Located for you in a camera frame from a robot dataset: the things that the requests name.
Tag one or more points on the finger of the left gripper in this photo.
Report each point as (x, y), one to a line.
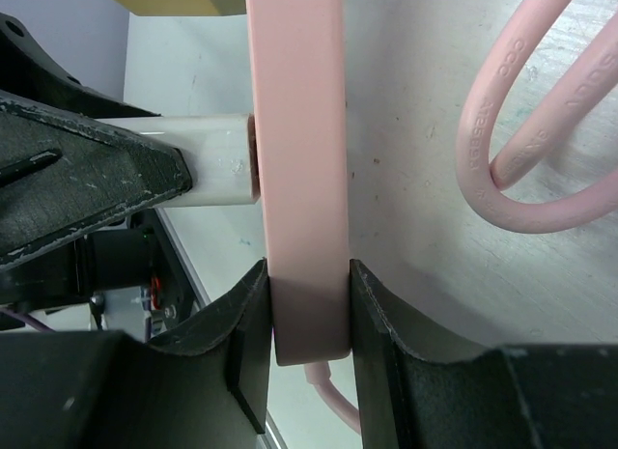
(29, 72)
(64, 175)

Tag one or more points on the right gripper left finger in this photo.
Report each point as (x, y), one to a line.
(201, 384)

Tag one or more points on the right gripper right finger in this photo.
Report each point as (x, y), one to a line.
(422, 386)

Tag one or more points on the white Honor charger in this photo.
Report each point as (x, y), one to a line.
(219, 151)

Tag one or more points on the pink power strip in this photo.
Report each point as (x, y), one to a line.
(297, 54)

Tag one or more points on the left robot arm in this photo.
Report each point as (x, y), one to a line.
(128, 253)

